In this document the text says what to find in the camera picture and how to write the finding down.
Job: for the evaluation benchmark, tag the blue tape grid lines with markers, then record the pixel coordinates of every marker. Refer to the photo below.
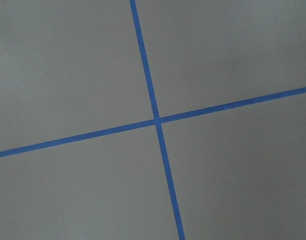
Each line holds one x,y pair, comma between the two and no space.
157,121

